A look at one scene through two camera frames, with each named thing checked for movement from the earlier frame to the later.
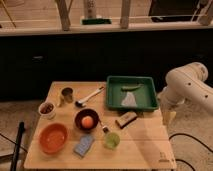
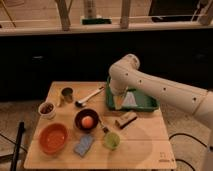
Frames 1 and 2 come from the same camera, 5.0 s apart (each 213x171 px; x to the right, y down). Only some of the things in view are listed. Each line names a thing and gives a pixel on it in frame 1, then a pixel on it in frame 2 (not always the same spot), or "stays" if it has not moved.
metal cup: [68, 94] stays
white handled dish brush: [83, 102] stays
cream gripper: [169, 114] -> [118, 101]
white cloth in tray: [129, 100] stays
